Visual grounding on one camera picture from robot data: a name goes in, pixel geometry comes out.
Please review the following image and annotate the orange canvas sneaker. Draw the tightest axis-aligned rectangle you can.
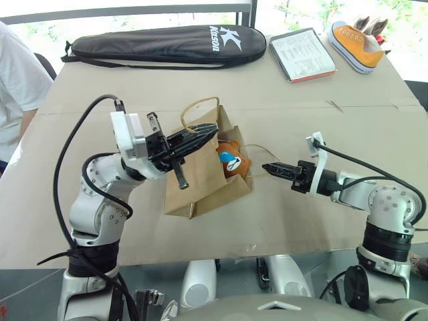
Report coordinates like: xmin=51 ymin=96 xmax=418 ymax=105
xmin=327 ymin=20 xmax=386 ymax=76

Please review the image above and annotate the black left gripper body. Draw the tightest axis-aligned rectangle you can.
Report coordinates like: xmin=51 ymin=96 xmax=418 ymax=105
xmin=144 ymin=111 xmax=191 ymax=191

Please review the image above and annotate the dark window frame post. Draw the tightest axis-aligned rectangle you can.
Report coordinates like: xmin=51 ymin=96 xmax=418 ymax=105
xmin=235 ymin=0 xmax=259 ymax=31

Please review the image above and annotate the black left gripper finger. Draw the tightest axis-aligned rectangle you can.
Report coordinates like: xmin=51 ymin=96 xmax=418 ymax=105
xmin=169 ymin=130 xmax=219 ymax=158
xmin=166 ymin=122 xmax=220 ymax=145

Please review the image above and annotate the grey robot torso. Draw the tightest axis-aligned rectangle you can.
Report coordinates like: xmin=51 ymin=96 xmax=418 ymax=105
xmin=172 ymin=293 xmax=428 ymax=321

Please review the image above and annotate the orange plush toy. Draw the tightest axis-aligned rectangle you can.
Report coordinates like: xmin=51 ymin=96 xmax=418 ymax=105
xmin=216 ymin=140 xmax=253 ymax=179

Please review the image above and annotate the white book with red edge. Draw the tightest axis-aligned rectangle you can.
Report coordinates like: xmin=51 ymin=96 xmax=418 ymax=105
xmin=267 ymin=27 xmax=338 ymax=84

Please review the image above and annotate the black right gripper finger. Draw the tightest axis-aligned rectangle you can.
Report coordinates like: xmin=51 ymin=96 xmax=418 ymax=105
xmin=263 ymin=169 xmax=299 ymax=184
xmin=261 ymin=162 xmax=300 ymax=176

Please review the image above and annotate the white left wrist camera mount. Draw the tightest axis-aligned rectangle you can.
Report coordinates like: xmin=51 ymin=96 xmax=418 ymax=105
xmin=110 ymin=111 xmax=168 ymax=182

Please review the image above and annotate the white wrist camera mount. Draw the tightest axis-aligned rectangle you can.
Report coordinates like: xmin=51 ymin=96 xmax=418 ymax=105
xmin=110 ymin=111 xmax=168 ymax=182
xmin=305 ymin=130 xmax=327 ymax=195

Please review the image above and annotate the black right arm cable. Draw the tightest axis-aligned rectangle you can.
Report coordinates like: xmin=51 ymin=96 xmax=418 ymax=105
xmin=313 ymin=140 xmax=428 ymax=231

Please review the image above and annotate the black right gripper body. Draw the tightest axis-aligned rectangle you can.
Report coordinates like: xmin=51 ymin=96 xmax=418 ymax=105
xmin=290 ymin=160 xmax=317 ymax=195

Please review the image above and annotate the brown paper bag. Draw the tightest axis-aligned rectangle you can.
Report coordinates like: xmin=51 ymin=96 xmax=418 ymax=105
xmin=163 ymin=96 xmax=282 ymax=220

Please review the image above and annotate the silver metal clip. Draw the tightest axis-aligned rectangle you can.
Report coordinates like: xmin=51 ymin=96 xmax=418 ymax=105
xmin=134 ymin=288 xmax=166 ymax=321

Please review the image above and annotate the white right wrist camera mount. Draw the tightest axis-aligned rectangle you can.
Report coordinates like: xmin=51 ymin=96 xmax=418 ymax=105
xmin=305 ymin=130 xmax=327 ymax=195

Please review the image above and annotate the black chair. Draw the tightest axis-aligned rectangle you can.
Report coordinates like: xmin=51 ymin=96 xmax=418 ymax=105
xmin=33 ymin=52 xmax=58 ymax=82

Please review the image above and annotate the brown cardboard sheet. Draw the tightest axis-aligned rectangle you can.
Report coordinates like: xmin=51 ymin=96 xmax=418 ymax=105
xmin=0 ymin=33 xmax=428 ymax=270

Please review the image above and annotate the white rounded robot leg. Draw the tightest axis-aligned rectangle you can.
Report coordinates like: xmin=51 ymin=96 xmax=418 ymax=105
xmin=266 ymin=254 xmax=314 ymax=299
xmin=181 ymin=258 xmax=219 ymax=310

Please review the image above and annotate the black round disc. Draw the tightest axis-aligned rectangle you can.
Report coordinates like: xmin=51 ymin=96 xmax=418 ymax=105
xmin=343 ymin=265 xmax=370 ymax=312

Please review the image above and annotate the black racket bag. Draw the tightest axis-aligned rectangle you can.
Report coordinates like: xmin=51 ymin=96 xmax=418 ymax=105
xmin=60 ymin=24 xmax=268 ymax=71

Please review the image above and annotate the person in white shirt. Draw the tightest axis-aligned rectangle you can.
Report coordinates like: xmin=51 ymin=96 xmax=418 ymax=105
xmin=0 ymin=20 xmax=55 ymax=177

